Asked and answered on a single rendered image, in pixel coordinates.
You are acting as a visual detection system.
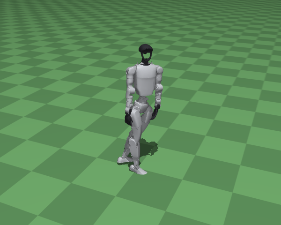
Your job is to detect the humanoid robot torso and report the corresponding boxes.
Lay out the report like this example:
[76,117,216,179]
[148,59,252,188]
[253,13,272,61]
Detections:
[133,62,157,113]

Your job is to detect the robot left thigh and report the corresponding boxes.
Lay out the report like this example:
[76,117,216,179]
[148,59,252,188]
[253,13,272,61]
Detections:
[129,105,153,137]

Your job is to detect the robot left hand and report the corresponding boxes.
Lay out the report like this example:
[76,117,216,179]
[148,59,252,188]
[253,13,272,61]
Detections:
[150,104,160,120]

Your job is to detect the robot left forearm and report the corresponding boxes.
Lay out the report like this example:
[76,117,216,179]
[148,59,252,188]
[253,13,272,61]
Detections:
[155,91,162,107]

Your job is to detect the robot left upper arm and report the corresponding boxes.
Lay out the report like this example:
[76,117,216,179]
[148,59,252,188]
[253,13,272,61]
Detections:
[154,65,163,92]

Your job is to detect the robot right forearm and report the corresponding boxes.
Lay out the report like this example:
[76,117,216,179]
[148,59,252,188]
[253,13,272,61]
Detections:
[125,88,133,113]

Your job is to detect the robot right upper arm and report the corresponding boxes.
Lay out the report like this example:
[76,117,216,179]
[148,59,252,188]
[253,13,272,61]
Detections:
[126,66,136,95]

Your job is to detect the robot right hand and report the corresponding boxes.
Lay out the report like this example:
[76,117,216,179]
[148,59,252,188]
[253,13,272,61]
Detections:
[125,109,133,126]

